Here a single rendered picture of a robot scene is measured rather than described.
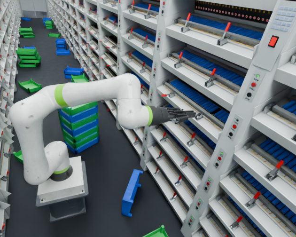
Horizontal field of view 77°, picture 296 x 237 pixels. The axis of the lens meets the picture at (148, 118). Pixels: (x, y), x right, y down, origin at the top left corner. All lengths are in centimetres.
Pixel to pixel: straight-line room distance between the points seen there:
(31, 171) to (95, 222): 69
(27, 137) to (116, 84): 46
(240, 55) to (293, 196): 56
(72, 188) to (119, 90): 82
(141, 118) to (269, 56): 51
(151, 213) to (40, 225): 82
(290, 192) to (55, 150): 116
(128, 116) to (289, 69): 57
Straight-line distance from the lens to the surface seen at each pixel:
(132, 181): 158
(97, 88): 85
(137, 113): 76
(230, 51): 88
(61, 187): 139
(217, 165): 103
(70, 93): 92
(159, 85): 136
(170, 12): 125
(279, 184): 91
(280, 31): 78
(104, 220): 164
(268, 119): 85
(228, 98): 91
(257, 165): 93
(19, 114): 92
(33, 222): 175
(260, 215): 104
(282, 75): 78
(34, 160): 110
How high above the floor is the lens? 146
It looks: 34 degrees down
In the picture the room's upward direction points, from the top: 8 degrees clockwise
